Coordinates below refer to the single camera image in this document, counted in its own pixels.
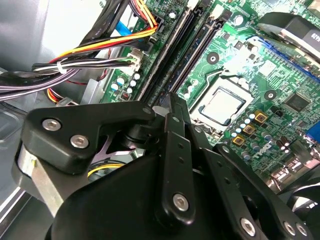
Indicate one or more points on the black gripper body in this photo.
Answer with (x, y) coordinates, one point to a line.
(112, 205)

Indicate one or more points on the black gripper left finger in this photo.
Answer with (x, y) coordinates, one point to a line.
(82, 117)

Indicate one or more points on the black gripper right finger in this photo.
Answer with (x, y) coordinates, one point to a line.
(250, 187)

